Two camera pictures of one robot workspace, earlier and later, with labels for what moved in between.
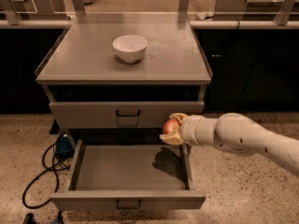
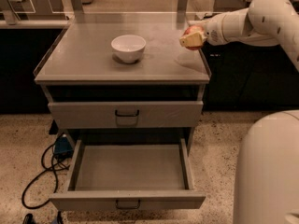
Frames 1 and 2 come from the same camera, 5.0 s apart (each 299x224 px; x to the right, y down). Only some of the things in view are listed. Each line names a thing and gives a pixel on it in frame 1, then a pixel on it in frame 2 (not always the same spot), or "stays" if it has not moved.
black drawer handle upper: (127, 115) stays
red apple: (171, 126) to (194, 29)
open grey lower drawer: (130, 175) stays
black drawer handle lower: (128, 207) stays
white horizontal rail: (146, 23) stays
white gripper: (187, 130) to (214, 32)
